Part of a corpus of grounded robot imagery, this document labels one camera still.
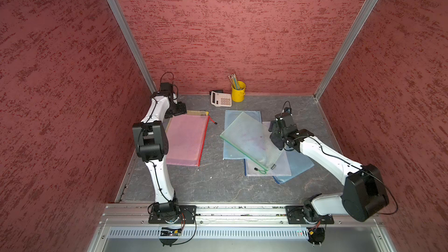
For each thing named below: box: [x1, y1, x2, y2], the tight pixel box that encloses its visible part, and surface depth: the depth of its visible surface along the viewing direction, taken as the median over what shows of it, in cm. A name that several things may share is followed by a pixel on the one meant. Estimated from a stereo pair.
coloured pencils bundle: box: [228, 73, 241, 91], surface depth 112 cm
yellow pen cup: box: [231, 81, 246, 103], surface depth 116 cm
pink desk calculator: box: [209, 89, 233, 107], surface depth 120 cm
